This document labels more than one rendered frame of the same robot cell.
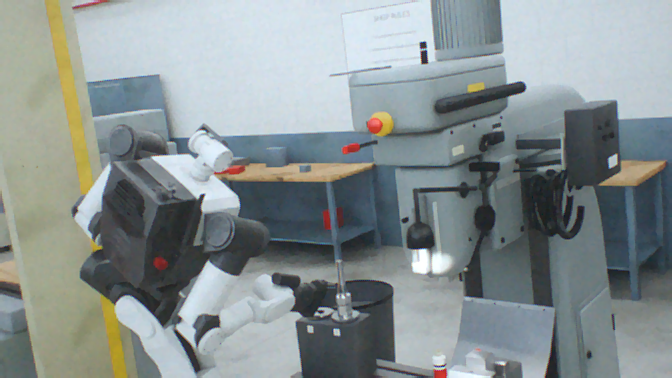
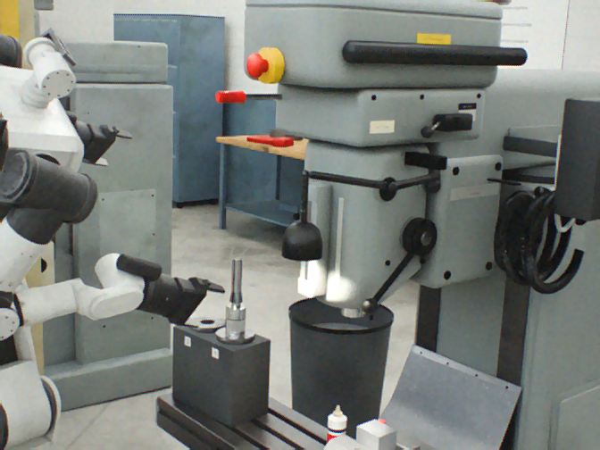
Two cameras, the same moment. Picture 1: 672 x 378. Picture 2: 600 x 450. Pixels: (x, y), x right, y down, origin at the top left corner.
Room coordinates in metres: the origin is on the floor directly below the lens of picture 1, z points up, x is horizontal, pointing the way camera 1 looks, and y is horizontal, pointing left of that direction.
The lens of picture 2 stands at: (0.42, -0.44, 1.80)
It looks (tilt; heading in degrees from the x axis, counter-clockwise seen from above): 12 degrees down; 10
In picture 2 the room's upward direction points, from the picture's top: 2 degrees clockwise
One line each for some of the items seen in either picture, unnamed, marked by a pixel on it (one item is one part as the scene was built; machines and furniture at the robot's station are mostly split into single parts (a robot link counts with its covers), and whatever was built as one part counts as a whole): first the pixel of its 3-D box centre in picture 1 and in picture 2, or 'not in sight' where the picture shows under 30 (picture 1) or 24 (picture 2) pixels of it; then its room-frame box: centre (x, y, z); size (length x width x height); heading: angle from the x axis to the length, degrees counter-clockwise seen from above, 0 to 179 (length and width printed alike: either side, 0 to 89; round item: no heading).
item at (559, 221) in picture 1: (546, 202); (526, 235); (2.08, -0.60, 1.45); 0.18 x 0.16 x 0.21; 140
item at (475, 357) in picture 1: (479, 364); (376, 442); (1.94, -0.34, 1.04); 0.06 x 0.05 x 0.06; 52
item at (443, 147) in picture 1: (440, 138); (380, 110); (2.03, -0.31, 1.68); 0.34 x 0.24 x 0.10; 140
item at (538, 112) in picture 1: (511, 122); (522, 114); (2.38, -0.60, 1.66); 0.80 x 0.23 x 0.20; 140
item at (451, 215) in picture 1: (440, 214); (360, 220); (2.00, -0.28, 1.47); 0.21 x 0.19 x 0.32; 50
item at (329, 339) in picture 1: (335, 342); (220, 366); (2.25, 0.06, 1.03); 0.22 x 0.12 x 0.20; 57
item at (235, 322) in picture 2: (344, 306); (235, 320); (2.22, 0.02, 1.16); 0.05 x 0.05 x 0.06
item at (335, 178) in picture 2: (450, 189); (351, 180); (1.79, -0.28, 1.58); 0.17 x 0.01 x 0.01; 66
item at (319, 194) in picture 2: (419, 233); (314, 239); (1.91, -0.21, 1.45); 0.04 x 0.04 x 0.21; 50
